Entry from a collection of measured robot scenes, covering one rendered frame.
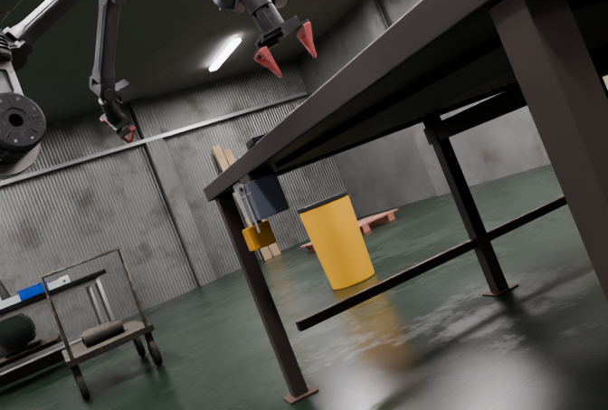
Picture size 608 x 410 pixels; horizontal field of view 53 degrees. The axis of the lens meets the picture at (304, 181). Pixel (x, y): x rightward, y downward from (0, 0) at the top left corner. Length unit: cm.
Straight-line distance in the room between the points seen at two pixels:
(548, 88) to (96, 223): 979
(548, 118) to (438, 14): 20
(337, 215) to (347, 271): 41
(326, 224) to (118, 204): 635
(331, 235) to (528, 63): 381
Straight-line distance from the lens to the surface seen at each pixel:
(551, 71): 75
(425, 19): 88
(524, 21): 76
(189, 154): 1086
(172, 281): 1047
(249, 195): 189
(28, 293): 677
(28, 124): 157
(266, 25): 142
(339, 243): 451
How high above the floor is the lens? 72
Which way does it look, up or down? 1 degrees up
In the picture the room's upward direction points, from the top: 22 degrees counter-clockwise
